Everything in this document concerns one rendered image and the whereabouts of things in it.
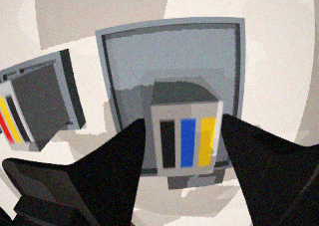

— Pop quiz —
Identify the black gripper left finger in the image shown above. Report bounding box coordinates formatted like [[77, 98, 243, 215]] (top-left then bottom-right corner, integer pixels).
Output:
[[1, 118, 147, 226]]

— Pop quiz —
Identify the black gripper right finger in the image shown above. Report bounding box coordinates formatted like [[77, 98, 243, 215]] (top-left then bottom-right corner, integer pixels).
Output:
[[220, 113, 319, 226]]

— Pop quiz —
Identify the grey tray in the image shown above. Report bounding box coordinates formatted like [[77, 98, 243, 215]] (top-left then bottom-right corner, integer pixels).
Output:
[[95, 16, 246, 177]]

